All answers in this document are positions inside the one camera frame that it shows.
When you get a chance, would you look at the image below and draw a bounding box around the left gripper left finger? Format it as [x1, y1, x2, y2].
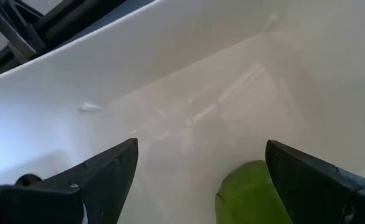
[0, 138, 139, 224]

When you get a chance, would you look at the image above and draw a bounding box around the white plastic basket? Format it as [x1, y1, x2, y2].
[0, 0, 365, 224]

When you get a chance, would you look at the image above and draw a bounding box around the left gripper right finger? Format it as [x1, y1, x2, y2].
[265, 139, 365, 224]

